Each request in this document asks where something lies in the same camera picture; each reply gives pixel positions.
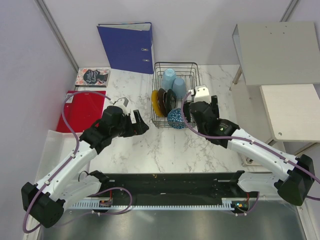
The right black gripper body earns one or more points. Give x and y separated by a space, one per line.
201 129

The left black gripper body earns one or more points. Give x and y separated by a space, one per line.
121 131

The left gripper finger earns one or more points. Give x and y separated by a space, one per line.
125 119
139 127

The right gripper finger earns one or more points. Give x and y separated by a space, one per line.
215 106
186 111

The blue patterned bowl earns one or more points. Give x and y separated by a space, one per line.
176 119

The black plate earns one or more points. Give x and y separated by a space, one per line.
171 100

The red floral plate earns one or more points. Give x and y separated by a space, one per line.
161 98

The yellow plate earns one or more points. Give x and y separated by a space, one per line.
155 105

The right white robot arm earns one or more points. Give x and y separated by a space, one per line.
294 175

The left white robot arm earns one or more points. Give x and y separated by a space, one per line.
47 199

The light blue cup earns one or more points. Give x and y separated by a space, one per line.
168 78

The little women book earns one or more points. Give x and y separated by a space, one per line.
95 77

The beige wooden board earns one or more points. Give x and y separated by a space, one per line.
293 112

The grey metal shelf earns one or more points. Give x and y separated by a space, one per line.
278 53

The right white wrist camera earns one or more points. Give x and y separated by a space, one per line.
200 94

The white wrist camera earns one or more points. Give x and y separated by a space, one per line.
200 94
124 104

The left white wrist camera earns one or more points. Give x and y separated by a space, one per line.
124 104

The black wire dish rack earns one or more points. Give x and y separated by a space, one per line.
189 71

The blue ring binder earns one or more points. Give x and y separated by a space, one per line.
128 46

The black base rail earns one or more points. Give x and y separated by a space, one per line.
170 188

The white cable duct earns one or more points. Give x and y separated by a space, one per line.
96 204

